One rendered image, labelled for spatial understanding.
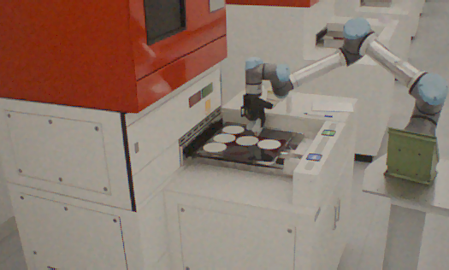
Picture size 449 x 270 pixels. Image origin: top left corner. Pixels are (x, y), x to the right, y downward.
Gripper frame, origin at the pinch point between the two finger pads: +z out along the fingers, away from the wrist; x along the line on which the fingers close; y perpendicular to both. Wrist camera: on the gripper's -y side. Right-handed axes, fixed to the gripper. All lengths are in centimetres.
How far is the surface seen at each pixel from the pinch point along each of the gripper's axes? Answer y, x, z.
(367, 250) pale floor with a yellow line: -71, 21, 92
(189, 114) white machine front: 27.9, -14.0, -12.7
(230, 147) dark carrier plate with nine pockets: 16.8, -0.2, 2.0
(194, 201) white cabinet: 46.3, 10.7, 12.9
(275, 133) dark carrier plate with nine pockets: -8.4, 3.4, 2.0
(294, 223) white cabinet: 28, 48, 15
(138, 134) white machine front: 64, 4, -20
